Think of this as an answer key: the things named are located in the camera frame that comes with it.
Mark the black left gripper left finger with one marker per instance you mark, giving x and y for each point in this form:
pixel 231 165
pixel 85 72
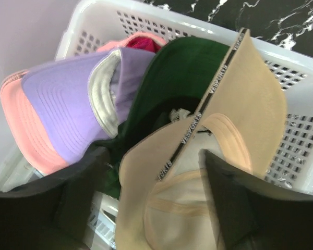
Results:
pixel 52 212

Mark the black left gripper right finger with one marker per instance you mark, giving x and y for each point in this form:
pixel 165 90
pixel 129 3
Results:
pixel 255 214

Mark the beige baseball cap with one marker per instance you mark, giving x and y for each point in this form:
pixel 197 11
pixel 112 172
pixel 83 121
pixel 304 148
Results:
pixel 165 202

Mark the magenta mesh cap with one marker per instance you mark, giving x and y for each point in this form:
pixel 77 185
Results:
pixel 144 43

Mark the pink cap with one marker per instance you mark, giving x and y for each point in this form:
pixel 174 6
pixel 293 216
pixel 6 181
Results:
pixel 26 126

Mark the purple cap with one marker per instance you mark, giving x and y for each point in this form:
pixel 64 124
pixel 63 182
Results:
pixel 85 98

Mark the dark green cap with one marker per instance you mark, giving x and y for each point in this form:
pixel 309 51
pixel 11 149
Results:
pixel 176 78

